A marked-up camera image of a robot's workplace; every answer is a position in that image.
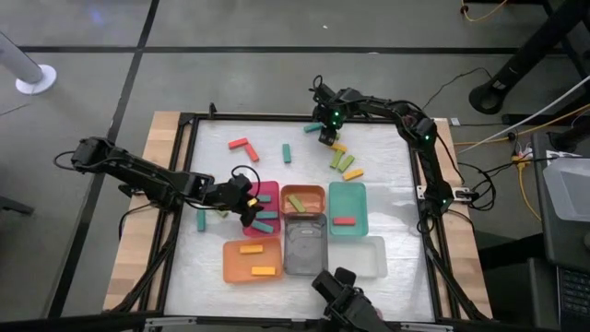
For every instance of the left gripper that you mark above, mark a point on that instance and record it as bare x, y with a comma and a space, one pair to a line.
232, 193

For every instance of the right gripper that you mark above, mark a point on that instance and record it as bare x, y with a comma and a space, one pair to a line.
331, 113

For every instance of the teal block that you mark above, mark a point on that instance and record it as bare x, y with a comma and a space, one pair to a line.
267, 215
286, 153
264, 198
262, 226
201, 220
313, 127

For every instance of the yellow block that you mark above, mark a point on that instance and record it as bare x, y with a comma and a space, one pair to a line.
353, 174
263, 271
338, 147
251, 249

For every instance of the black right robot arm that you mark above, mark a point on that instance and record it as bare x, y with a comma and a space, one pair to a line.
431, 157

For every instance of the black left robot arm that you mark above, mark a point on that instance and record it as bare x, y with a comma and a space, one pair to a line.
138, 173

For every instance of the pink plastic bin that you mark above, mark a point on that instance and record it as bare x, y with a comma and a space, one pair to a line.
274, 186

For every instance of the large orange plastic bin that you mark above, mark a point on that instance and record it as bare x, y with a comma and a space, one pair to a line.
235, 267

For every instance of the small orange plastic bin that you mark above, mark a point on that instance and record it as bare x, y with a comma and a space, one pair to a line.
313, 198

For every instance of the teal plastic bin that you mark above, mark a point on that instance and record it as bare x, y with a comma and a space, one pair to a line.
348, 198

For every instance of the grey translucent plastic bin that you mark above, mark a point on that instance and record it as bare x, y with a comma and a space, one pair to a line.
305, 258

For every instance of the white tabletop sheet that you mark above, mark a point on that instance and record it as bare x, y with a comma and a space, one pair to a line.
207, 286

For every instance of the clear plastic bin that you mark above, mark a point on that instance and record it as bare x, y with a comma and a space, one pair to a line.
359, 256

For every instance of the small white tag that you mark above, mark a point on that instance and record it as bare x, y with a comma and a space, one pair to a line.
455, 121

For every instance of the person's hand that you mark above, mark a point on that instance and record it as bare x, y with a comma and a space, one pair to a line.
379, 314

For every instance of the black stand with round base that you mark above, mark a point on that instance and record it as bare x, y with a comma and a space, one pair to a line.
521, 60

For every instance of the black furniture leg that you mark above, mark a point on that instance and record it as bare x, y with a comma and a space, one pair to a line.
14, 206

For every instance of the black equipment cart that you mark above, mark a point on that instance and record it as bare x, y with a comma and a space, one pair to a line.
548, 244

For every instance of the grey plastic box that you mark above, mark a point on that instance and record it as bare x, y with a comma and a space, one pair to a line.
571, 189

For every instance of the white pole with round base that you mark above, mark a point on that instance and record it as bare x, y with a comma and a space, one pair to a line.
36, 78

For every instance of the black tripod leg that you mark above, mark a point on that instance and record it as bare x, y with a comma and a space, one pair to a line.
574, 48

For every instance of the black keyboard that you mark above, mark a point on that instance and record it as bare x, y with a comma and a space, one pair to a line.
574, 290

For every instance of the black aluminium table frame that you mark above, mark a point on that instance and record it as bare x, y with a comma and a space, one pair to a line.
258, 117

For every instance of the black frame clamp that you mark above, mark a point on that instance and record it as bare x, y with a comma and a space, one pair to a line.
212, 110

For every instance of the silver mounting bracket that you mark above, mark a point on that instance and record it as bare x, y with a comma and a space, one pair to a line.
461, 193

